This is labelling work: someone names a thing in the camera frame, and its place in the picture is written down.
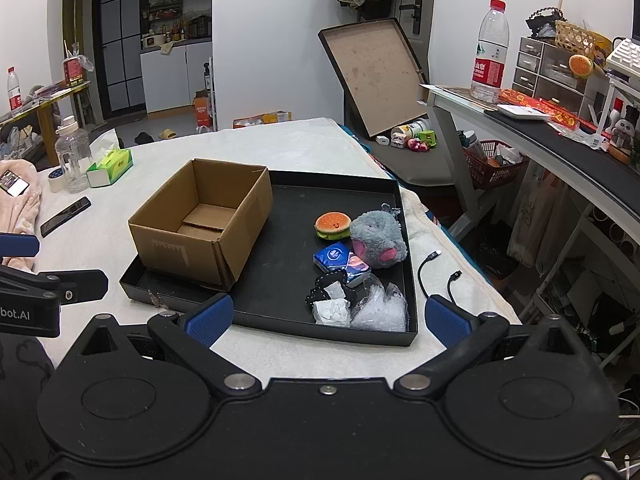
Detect black wire basket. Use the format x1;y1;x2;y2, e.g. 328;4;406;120
525;7;566;41

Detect red paper strips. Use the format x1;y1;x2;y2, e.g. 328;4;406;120
500;89;598;128

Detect black lace hair scrunchie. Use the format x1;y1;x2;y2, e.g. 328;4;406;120
305;270;351;311

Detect clear plastic bag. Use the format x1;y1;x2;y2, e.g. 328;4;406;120
350;275;410;332

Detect black shallow tray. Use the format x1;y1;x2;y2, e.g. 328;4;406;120
119;170;418;347

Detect black smartphone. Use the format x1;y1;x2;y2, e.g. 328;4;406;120
40;196;92;238

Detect white flat device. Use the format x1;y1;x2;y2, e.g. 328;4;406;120
496;103;551;122

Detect small red-label water bottle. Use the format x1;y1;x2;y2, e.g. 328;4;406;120
7;66;24;117

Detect grey mouse plush toy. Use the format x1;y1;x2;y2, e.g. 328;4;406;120
349;208;407;270

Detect white cabinet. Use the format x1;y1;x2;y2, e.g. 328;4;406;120
140;42;213;113

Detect green tissue box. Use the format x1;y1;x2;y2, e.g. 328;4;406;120
86;149;134;189

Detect black framed glass door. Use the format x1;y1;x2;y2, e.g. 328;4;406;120
92;0;148;121

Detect smartphone with lit screen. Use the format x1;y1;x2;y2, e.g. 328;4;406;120
0;170;31;197

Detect wooden side table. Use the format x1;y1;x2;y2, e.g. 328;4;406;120
0;80;91;166

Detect red plastic basket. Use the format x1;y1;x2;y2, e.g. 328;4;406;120
462;140;531;191

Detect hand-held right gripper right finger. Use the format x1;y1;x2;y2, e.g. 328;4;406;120
395;294;601;401

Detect large red-label water bottle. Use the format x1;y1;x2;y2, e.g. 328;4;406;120
470;0;510;105

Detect black desk mat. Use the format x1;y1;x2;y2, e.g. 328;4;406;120
485;107;640;221

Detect white keyboard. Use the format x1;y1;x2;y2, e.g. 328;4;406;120
605;37;640;78

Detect white round can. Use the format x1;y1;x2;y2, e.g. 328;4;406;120
397;120;431;141

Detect white paper wad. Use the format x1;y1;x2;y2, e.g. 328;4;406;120
312;298;351;327

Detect orange carton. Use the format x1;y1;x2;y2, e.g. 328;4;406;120
194;91;213;128

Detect white laptop stand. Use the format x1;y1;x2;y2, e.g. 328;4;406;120
590;72;640;151

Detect hamburger plush toy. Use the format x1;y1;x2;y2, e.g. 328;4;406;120
314;212;352;241
568;54;596;79

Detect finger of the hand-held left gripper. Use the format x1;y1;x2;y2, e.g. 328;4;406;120
0;234;41;258

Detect clear plastic drinking bottle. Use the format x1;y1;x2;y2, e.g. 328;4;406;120
54;115;92;194

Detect panda figurine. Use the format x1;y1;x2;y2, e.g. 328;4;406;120
610;117;638;163

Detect brown cardboard box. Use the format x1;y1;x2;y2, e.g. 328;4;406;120
128;158;274;292

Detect pink fleece blanket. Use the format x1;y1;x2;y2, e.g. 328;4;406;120
0;160;51;271

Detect blue tissue packet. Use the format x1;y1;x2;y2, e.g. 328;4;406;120
313;242;372;288

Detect black door handle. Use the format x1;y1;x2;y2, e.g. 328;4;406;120
400;0;423;36

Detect dark grey bench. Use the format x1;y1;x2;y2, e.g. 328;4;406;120
345;125;461;186

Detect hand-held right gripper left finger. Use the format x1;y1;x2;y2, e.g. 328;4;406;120
55;292;263;401

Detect orange flat box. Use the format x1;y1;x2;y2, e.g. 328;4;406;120
232;111;292;130

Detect grey drawer organizer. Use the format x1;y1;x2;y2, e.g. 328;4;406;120
512;36;608;106

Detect woven bamboo basket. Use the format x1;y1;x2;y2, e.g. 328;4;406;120
555;20;598;56

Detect beige canvas bag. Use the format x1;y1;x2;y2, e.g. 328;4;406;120
507;170;568;268

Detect white desk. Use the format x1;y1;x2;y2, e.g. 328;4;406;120
417;82;640;261

